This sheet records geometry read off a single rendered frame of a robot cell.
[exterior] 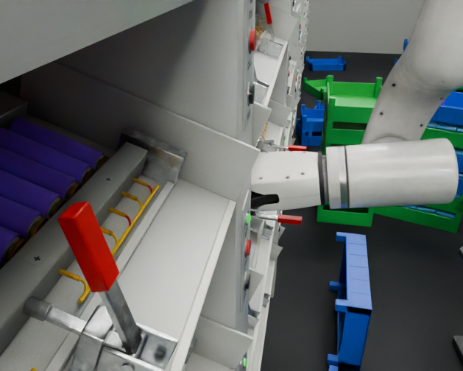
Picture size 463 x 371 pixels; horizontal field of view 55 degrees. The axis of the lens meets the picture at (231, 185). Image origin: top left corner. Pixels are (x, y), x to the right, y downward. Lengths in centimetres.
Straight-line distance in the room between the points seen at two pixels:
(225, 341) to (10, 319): 29
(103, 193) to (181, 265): 6
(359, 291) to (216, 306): 72
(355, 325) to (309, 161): 59
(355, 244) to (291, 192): 71
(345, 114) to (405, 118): 87
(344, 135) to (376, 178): 99
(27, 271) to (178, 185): 16
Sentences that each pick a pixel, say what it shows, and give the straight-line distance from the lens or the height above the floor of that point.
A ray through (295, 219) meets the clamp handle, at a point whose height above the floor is 56.
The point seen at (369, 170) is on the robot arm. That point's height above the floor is 67.
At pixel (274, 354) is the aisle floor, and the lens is 122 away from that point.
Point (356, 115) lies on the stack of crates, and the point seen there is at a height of 43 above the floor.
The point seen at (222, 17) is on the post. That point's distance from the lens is 32.
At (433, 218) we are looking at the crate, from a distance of 179.
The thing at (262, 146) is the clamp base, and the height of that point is 56.
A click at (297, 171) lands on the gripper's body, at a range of 58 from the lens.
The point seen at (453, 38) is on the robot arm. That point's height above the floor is 83.
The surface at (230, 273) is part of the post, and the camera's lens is 41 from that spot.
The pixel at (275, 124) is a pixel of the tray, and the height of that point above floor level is 54.
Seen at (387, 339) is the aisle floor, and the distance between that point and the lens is 131.
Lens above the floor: 92
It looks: 28 degrees down
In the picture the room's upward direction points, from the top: straight up
